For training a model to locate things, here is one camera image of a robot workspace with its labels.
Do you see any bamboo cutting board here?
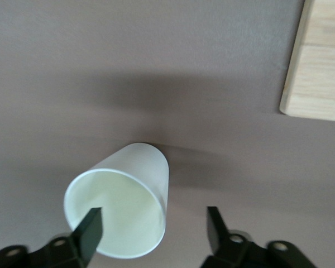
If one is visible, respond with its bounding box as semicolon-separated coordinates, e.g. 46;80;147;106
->
279;0;335;123

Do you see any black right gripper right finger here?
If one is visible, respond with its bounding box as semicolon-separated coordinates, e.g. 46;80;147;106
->
198;206;316;268

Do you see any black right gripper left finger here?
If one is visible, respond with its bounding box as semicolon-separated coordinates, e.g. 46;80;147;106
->
0;207;104;268

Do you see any white IKEA cup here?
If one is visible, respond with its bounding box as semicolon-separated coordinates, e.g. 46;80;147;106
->
63;142;170;259

